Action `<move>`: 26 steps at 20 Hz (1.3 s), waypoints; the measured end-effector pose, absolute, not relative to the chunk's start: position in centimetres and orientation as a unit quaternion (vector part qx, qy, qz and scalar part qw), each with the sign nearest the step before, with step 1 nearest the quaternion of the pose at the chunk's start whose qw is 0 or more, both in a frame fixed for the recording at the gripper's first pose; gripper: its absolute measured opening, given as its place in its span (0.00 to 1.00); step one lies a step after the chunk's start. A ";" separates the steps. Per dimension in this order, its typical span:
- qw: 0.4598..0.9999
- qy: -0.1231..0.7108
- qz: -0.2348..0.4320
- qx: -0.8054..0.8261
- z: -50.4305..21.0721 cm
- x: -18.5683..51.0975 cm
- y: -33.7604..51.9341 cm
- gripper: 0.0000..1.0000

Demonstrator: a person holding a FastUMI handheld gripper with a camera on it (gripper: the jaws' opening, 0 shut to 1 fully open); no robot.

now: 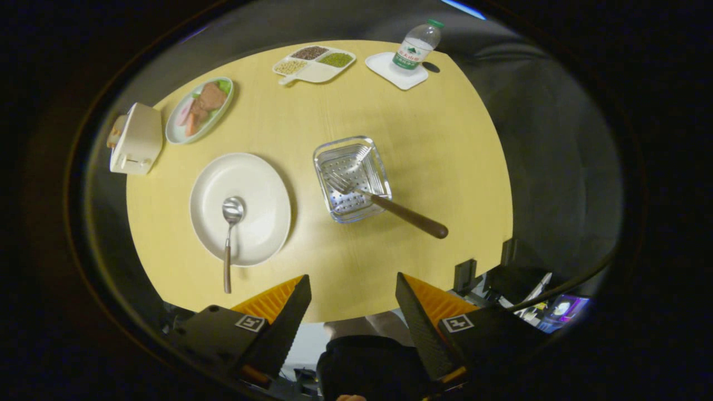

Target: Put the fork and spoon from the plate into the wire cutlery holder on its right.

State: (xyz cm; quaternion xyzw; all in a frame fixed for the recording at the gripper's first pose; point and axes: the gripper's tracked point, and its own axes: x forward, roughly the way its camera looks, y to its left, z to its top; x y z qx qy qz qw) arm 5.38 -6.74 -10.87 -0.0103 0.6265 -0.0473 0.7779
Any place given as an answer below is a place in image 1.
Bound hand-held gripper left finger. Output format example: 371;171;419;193
167;274;312;390

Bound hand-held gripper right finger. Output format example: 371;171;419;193
394;272;558;390

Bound black table clamp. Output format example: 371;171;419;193
454;258;478;294

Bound round white plate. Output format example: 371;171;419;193
189;153;292;267

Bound glowing screen device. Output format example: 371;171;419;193
549;295;591;329

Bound square metal strainer basket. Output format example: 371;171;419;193
312;135;393;224

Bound oval pale green plate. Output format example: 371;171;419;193
165;77;235;145

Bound brown meat slice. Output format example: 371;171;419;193
197;82;228;113

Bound cream white toaster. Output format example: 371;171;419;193
107;102;164;175

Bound white divided dish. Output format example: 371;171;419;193
272;45;357;86

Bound square white coaster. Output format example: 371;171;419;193
365;52;429;91

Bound pile of brown beans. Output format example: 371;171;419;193
291;46;330;61

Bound clear plastic water bottle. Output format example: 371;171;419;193
392;19;445;72

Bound metal fork with wooden handle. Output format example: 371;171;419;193
326;172;450;239

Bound metal spoon with wooden handle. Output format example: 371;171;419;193
222;196;246;294

